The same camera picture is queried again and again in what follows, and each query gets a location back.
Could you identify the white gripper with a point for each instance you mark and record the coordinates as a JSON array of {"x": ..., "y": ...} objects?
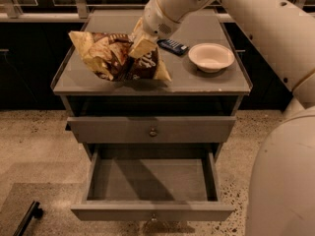
[{"x": 155, "y": 20}]

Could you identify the brown chip bag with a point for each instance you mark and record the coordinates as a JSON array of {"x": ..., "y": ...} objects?
[{"x": 106, "y": 55}]

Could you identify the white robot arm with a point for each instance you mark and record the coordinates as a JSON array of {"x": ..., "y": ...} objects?
[{"x": 281, "y": 194}]

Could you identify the brass top drawer knob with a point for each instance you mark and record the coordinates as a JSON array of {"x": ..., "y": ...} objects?
[{"x": 153, "y": 132}]

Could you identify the brass drawer knob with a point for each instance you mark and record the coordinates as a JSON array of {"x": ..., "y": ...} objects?
[
  {"x": 154, "y": 218},
  {"x": 153, "y": 132}
]

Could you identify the grey drawer cabinet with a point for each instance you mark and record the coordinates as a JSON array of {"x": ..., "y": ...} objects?
[{"x": 190, "y": 92}]

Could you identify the grey top drawer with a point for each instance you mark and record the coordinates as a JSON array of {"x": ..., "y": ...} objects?
[{"x": 135, "y": 130}]

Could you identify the grey open middle drawer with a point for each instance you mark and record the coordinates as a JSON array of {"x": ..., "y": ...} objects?
[{"x": 176, "y": 182}]

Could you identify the brass middle drawer knob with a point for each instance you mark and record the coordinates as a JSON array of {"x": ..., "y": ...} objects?
[{"x": 154, "y": 218}]

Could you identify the blue snack bar wrapper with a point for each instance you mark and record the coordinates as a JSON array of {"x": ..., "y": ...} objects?
[{"x": 172, "y": 46}]

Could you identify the white bowl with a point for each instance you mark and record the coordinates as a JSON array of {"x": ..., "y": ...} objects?
[{"x": 211, "y": 57}]

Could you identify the black bar on floor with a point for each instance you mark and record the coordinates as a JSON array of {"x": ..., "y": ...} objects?
[{"x": 34, "y": 211}]

